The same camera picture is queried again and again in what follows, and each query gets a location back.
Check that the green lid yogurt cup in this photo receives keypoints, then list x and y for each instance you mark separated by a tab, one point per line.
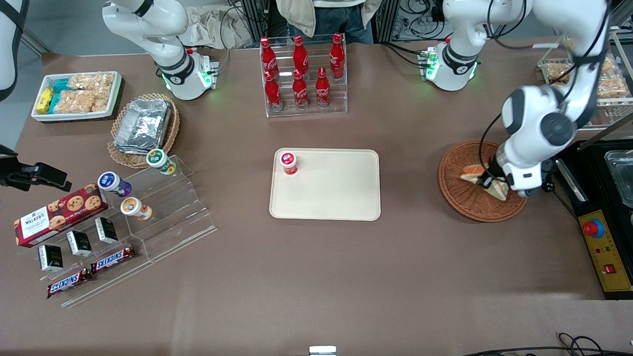
158	160

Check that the blue lid yogurt cup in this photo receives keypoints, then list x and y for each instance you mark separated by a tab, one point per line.
111	182

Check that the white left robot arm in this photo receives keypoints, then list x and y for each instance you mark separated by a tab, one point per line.
539	123

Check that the red cookie box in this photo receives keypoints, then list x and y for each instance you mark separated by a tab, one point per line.
54	217

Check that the bagged rice cracker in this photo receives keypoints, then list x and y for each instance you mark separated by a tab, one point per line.
608	65
571	45
613	88
559	71

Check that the clear plastic container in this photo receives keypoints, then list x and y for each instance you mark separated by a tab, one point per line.
620	178

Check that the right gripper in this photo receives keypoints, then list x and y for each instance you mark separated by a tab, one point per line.
22	176

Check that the stack of foil containers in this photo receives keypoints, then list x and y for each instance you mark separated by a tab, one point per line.
143	123

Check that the yellow emergency stop control box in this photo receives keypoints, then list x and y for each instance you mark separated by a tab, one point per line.
603	252

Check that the clear acrylic bottle rack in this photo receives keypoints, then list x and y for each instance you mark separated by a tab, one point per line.
339	99

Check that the gray metal bar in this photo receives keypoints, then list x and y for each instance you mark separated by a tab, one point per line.
608	131

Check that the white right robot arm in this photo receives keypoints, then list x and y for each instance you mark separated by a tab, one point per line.
168	59

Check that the orange lid yogurt cup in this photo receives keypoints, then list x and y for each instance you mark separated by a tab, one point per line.
133	207

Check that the black appliance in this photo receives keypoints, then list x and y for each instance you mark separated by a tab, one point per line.
593	198

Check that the cream plastic tray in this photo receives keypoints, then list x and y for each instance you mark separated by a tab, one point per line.
331	193

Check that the small black carton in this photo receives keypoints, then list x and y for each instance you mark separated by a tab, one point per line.
50	257
106	230
79	243

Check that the red cola bottle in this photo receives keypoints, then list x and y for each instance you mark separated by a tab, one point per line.
272	93
337	57
299	91
300	57
269	59
322	90

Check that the clear acrylic stepped display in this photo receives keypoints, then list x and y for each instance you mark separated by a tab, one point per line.
173	212

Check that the person in beige jacket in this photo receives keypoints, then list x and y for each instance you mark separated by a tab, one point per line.
316	15

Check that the triangular sandwich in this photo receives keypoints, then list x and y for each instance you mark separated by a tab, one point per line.
470	174

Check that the brown round wicker basket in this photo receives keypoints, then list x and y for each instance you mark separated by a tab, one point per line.
465	202

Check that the white rectangular snack tray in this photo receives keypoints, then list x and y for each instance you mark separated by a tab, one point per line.
74	116

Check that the red lid yogurt cup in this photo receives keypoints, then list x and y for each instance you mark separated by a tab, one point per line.
288	162

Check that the yellow snack packet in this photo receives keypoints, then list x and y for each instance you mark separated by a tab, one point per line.
44	100

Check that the beige wicker basket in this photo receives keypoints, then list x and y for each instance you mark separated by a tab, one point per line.
168	138

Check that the clear bag of crackers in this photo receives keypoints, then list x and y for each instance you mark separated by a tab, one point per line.
79	101
91	81

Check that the teal snack packet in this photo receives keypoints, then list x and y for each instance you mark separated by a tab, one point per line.
61	85
54	101

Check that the beige crumpled bag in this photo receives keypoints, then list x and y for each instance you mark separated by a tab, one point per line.
217	27

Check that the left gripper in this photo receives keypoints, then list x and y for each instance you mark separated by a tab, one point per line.
491	173

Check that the Snickers chocolate bar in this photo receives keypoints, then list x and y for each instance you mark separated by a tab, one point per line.
113	259
69	283

